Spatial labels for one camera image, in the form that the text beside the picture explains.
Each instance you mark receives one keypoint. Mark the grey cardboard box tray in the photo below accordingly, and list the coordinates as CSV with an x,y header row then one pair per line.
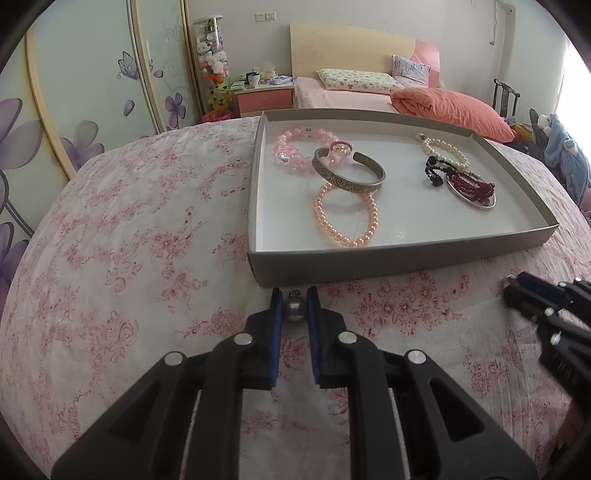
x,y
369,265

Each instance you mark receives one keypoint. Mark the patterned cream pillow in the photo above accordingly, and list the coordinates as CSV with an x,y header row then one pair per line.
x,y
355,82

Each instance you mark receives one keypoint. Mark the thin silver bangle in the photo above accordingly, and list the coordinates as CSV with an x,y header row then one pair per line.
x,y
485,208

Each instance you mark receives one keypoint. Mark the pile of colourful clothes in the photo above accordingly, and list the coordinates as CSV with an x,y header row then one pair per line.
x,y
524,131

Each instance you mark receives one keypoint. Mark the wall socket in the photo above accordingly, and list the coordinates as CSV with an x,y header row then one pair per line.
x,y
265,17

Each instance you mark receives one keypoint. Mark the engraved metal cuff bangle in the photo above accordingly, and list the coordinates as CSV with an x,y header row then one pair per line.
x,y
341,177

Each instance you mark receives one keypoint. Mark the purple pillow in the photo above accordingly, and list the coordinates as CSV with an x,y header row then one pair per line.
x,y
411,71

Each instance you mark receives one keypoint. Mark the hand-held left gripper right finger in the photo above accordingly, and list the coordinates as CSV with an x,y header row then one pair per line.
x,y
314,341

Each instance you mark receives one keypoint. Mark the pink mattress sheet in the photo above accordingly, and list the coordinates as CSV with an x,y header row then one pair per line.
x,y
314,97

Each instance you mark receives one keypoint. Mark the clear tube of plush toys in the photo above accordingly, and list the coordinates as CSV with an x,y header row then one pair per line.
x,y
212,50

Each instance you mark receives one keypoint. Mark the beige and pink headboard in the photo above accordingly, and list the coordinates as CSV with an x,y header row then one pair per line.
x,y
351,50

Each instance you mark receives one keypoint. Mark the floral wardrobe doors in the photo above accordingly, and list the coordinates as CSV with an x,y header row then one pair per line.
x,y
83,83

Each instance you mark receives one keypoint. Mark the red basket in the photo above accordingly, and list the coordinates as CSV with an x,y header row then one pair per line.
x,y
217,116

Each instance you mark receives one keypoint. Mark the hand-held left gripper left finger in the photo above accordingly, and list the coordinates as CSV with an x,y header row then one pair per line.
x,y
276,341

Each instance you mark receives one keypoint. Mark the white mug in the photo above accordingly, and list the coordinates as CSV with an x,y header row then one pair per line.
x,y
253,81

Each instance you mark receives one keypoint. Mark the blue plush toy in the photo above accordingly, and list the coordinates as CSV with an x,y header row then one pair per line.
x,y
563,147

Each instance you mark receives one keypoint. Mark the dark wooden chair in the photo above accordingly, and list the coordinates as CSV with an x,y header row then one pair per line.
x,y
503,99

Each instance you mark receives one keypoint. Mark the yellow plush toy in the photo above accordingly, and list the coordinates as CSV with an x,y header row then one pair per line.
x,y
219,94

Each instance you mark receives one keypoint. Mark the orange duvet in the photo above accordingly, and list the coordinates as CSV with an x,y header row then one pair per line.
x,y
448,108

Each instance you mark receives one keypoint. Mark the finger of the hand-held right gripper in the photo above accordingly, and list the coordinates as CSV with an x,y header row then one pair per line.
x,y
535,282
524,300

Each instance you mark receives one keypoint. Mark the pink nightstand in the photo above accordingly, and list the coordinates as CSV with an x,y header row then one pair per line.
x,y
261,101

